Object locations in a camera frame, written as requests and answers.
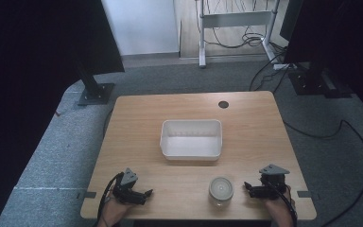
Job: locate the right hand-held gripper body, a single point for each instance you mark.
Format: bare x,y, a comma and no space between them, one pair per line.
272,183

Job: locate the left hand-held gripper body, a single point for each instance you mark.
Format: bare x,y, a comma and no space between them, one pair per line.
126,189

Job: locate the glass jar with lid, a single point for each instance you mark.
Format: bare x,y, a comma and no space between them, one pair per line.
221,190

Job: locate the white plastic bin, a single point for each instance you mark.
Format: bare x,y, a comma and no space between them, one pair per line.
191,143

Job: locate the person's left hand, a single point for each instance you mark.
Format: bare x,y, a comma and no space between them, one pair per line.
113,213

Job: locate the person's right hand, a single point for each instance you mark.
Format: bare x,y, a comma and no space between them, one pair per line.
279,213

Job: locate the black table grommet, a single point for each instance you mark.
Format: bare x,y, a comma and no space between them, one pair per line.
223,104

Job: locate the black metal stand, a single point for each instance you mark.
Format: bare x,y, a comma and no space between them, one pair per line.
315,82
93,88

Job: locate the white power strip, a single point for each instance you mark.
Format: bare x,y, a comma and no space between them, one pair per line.
282,66

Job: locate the black curtain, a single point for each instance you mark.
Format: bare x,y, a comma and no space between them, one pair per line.
343,41
28,63

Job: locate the grey table bracket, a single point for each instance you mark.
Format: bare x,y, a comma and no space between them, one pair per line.
304,194
88,194

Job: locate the white metal desk frame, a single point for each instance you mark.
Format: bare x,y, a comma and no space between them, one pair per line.
233,19

